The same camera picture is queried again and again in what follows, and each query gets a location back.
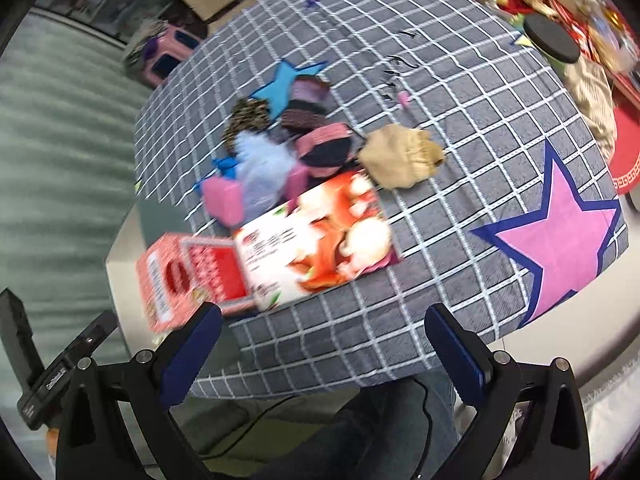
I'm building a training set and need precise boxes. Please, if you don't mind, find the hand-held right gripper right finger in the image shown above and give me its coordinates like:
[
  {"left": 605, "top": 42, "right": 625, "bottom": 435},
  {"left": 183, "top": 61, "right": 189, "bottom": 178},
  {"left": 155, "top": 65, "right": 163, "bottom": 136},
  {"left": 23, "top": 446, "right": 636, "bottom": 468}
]
[{"left": 424, "top": 302, "right": 591, "bottom": 480}]

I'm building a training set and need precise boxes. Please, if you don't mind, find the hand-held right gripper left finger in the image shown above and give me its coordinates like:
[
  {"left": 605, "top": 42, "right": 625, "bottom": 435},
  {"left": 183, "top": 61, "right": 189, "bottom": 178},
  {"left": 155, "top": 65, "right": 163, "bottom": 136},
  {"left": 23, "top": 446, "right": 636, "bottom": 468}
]
[{"left": 55, "top": 302, "right": 223, "bottom": 480}]

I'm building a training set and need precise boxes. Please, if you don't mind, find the beige sock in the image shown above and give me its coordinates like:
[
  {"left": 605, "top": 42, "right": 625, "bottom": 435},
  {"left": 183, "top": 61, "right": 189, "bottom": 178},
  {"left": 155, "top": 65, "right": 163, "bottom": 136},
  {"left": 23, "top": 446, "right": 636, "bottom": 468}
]
[{"left": 359, "top": 125, "right": 446, "bottom": 191}]

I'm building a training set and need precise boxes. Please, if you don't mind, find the leopard print sock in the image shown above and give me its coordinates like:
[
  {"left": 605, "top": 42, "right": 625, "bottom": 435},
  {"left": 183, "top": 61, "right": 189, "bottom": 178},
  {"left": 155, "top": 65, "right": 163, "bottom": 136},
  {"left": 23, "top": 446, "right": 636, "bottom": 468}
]
[{"left": 222, "top": 99, "right": 272, "bottom": 155}]

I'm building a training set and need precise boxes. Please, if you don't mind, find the pink navy sock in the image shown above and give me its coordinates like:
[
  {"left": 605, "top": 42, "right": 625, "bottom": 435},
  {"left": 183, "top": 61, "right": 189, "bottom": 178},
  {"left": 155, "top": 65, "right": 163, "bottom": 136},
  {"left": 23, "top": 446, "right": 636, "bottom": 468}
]
[{"left": 295, "top": 124, "right": 363, "bottom": 178}]

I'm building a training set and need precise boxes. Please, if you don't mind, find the purple striped sock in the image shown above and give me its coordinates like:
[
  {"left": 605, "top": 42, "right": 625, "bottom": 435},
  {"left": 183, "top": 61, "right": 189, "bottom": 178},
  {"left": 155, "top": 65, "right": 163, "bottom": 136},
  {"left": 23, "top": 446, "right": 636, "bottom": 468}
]
[{"left": 291, "top": 75, "right": 332, "bottom": 112}]

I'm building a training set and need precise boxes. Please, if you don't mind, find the pink patterned carton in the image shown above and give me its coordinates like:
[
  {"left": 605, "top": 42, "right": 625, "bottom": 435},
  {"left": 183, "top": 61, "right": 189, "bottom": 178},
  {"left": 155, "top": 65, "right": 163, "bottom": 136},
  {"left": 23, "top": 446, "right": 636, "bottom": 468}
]
[{"left": 136, "top": 232, "right": 261, "bottom": 333}]

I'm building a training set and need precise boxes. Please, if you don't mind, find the white red printed carton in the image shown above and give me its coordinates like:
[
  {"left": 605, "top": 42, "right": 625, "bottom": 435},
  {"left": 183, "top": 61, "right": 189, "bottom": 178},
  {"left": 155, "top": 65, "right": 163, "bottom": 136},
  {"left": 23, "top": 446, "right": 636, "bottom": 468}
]
[{"left": 232, "top": 170, "right": 403, "bottom": 311}]

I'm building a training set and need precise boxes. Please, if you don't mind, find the light blue fluffy sock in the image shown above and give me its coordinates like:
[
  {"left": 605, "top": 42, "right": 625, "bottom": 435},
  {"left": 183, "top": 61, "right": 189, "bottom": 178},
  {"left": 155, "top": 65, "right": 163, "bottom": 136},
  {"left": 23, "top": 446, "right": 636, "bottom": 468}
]
[{"left": 234, "top": 132, "right": 297, "bottom": 213}]

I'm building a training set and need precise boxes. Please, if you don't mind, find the grey checkered star tablecloth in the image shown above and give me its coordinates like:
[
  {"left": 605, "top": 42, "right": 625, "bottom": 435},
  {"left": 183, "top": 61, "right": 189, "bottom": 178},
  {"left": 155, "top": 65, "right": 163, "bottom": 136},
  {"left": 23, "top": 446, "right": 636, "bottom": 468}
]
[{"left": 132, "top": 0, "right": 626, "bottom": 401}]

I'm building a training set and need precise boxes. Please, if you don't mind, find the maroon sock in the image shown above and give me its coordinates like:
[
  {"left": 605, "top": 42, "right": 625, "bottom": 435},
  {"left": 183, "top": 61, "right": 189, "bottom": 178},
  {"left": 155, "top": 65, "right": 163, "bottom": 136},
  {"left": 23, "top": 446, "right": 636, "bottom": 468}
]
[{"left": 279, "top": 107, "right": 329, "bottom": 137}]

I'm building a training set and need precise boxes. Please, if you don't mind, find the red round mat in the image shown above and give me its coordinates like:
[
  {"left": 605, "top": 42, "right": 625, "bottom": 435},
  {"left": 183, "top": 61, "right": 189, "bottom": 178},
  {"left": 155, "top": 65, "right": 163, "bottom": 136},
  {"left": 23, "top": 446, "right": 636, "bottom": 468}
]
[{"left": 606, "top": 104, "right": 640, "bottom": 197}]

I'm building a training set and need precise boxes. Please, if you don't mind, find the beige cloth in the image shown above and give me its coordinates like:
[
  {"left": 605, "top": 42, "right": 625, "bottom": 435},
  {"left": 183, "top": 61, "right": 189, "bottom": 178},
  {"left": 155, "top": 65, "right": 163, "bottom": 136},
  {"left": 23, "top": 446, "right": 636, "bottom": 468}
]
[{"left": 564, "top": 59, "right": 619, "bottom": 157}]

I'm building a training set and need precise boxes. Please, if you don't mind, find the pink stool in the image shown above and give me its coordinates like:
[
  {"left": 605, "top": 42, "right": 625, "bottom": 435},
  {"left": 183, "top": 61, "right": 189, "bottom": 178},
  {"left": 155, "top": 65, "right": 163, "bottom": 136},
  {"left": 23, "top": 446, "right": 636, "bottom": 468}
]
[{"left": 141, "top": 24, "right": 207, "bottom": 87}]

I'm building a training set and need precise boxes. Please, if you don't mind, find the jar with black lid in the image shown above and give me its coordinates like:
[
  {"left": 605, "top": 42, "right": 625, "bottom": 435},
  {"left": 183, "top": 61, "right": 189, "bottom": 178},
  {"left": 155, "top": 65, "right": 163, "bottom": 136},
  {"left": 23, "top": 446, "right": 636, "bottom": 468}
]
[{"left": 521, "top": 12, "right": 582, "bottom": 66}]

